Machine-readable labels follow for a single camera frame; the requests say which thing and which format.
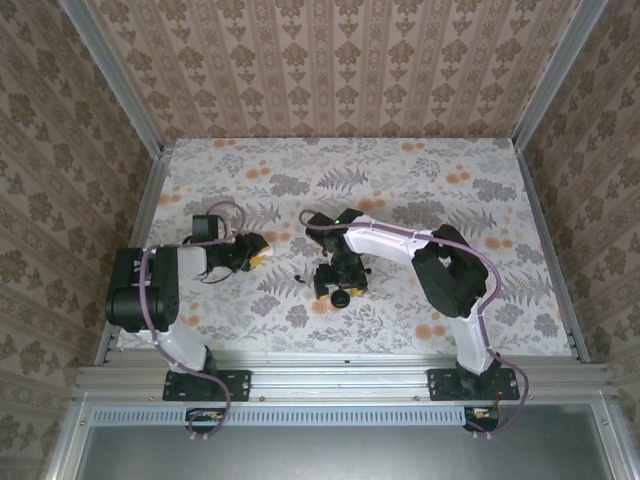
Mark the aluminium frame post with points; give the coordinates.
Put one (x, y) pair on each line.
(553, 80)
(118, 80)

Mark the white earbud charging case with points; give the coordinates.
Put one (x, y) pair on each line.
(268, 248)

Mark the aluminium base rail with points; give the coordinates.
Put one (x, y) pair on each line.
(340, 380)

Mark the grey metal front panel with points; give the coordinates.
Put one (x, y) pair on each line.
(325, 455)

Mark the black round earbud charging case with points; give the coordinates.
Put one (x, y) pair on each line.
(339, 299)

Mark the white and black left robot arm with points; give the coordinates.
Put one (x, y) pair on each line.
(125, 300)

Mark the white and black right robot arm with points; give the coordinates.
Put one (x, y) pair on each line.
(390, 245)

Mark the small black connector board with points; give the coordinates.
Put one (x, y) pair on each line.
(482, 416)
(207, 417)

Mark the aluminium table side rail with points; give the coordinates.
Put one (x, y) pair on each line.
(150, 200)
(537, 200)

